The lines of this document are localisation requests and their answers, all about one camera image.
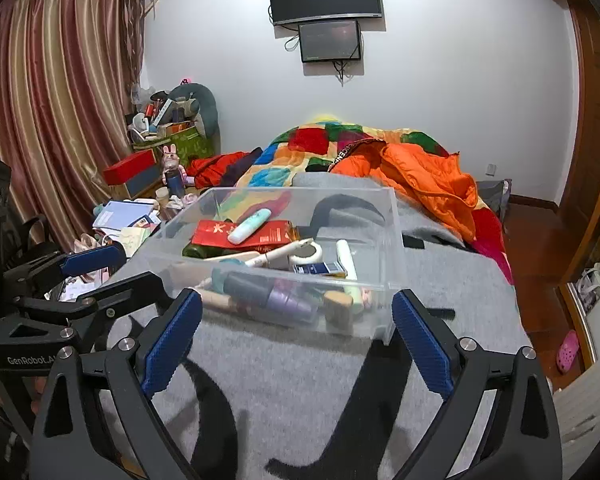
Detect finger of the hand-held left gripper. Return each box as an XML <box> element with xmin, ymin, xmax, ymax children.
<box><xmin>14</xmin><ymin>271</ymin><xmax>173</xmax><ymax>322</ymax></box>
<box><xmin>2</xmin><ymin>242</ymin><xmax>127</xmax><ymax>291</ymax></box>

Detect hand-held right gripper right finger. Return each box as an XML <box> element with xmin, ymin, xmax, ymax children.
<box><xmin>391</xmin><ymin>289</ymin><xmax>563</xmax><ymax>480</ymax></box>

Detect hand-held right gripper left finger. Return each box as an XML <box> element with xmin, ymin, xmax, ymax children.
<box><xmin>30</xmin><ymin>287</ymin><xmax>203</xmax><ymax>480</ymax></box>

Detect dark green glass bottle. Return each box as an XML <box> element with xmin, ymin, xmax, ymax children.
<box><xmin>182</xmin><ymin>242</ymin><xmax>241</xmax><ymax>261</ymax></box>

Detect tan small box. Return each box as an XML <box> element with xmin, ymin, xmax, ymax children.
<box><xmin>322</xmin><ymin>292</ymin><xmax>356</xmax><ymax>336</ymax></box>

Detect red tea packet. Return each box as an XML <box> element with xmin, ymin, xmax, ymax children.
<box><xmin>192</xmin><ymin>219</ymin><xmax>293</xmax><ymax>254</ymax></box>

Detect white tube with green cap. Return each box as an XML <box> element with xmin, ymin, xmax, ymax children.
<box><xmin>336</xmin><ymin>239</ymin><xmax>376</xmax><ymax>311</ymax></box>

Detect purple bottle with black cap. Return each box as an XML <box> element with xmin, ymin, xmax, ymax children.
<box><xmin>225</xmin><ymin>272</ymin><xmax>321</xmax><ymax>327</ymax></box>

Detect blue card pack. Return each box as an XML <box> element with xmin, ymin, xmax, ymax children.
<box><xmin>294</xmin><ymin>260</ymin><xmax>348</xmax><ymax>279</ymax></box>

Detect cream long stick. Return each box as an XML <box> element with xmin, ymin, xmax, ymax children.
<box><xmin>207</xmin><ymin>237</ymin><xmax>315</xmax><ymax>269</ymax></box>

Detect mint green tube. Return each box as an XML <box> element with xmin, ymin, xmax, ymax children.
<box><xmin>227</xmin><ymin>208</ymin><xmax>272</xmax><ymax>246</ymax></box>

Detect clear plastic storage box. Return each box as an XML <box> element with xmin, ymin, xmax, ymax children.
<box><xmin>132</xmin><ymin>186</ymin><xmax>408</xmax><ymax>346</ymax></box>

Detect green booklet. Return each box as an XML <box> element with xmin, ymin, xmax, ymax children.
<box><xmin>120</xmin><ymin>225</ymin><xmax>161</xmax><ymax>256</ymax></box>

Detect blue notebook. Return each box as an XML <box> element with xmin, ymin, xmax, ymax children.
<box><xmin>92</xmin><ymin>200</ymin><xmax>153</xmax><ymax>231</ymax></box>

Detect red rectangular box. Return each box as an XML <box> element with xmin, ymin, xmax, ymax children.
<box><xmin>102</xmin><ymin>149</ymin><xmax>158</xmax><ymax>187</ymax></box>

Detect pink rabbit doll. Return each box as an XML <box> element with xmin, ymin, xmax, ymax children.
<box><xmin>160</xmin><ymin>144</ymin><xmax>187</xmax><ymax>198</ymax></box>

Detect grey blanket with black pattern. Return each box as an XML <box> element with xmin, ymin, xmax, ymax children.
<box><xmin>97</xmin><ymin>172</ymin><xmax>536</xmax><ymax>480</ymax></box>

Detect pink clog shoe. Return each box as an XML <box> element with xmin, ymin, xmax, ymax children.
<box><xmin>556</xmin><ymin>330</ymin><xmax>580</xmax><ymax>373</ymax></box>

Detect red garment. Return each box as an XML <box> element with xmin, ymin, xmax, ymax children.
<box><xmin>186</xmin><ymin>151</ymin><xmax>246</xmax><ymax>186</ymax></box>

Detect green cardboard box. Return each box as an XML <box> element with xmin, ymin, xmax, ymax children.
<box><xmin>132</xmin><ymin>127</ymin><xmax>216</xmax><ymax>161</ymax></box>

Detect striped brown curtain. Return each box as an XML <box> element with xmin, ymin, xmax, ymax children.
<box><xmin>0</xmin><ymin>0</ymin><xmax>146</xmax><ymax>251</ymax></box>

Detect dark grey cloth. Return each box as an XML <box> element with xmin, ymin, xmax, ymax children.
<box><xmin>477</xmin><ymin>178</ymin><xmax>513</xmax><ymax>221</ymax></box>

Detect orange puffer jacket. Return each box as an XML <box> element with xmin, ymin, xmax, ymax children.
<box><xmin>330</xmin><ymin>141</ymin><xmax>481</xmax><ymax>248</ymax></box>

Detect dark purple garment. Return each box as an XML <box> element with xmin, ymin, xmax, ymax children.
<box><xmin>220</xmin><ymin>147</ymin><xmax>263</xmax><ymax>188</ymax></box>

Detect white wardrobe door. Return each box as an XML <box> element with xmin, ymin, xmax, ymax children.
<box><xmin>552</xmin><ymin>355</ymin><xmax>600</xmax><ymax>461</ymax></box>

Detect white sneakers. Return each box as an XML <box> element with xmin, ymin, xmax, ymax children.
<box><xmin>577</xmin><ymin>260</ymin><xmax>600</xmax><ymax>311</ymax></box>

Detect grey plush pillow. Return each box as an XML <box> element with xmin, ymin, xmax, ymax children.
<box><xmin>169</xmin><ymin>82</ymin><xmax>220</xmax><ymax>138</ymax></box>

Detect colourful patchwork quilt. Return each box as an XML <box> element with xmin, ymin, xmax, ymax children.
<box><xmin>215</xmin><ymin>115</ymin><xmax>513</xmax><ymax>286</ymax></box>

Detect black monitor cable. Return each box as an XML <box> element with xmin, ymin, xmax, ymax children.
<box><xmin>332</xmin><ymin>59</ymin><xmax>356</xmax><ymax>86</ymax></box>

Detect small black wall monitor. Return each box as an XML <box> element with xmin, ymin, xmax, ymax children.
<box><xmin>298</xmin><ymin>19</ymin><xmax>363</xmax><ymax>63</ymax></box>

